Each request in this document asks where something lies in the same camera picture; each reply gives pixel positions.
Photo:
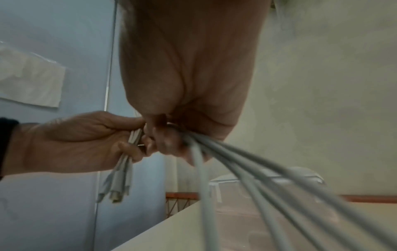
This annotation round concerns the person's right hand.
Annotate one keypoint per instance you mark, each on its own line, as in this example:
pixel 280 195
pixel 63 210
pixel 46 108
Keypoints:
pixel 192 61

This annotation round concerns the person's left hand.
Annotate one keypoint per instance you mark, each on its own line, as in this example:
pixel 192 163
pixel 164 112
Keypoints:
pixel 77 144

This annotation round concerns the clear plastic drawer box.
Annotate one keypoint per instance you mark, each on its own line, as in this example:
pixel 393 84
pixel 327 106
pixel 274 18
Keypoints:
pixel 235 203

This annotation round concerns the blue grey partition panel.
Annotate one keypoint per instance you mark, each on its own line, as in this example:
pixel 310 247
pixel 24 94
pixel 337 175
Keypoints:
pixel 62 196

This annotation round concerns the black left wristband with markers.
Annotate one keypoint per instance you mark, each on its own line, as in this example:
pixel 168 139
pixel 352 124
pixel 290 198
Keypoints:
pixel 6 144

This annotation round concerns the white paper sheet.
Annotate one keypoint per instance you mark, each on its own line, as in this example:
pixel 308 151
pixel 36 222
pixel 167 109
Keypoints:
pixel 31 78

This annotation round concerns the cream table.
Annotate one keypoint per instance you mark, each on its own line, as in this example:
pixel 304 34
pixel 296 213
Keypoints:
pixel 372 215

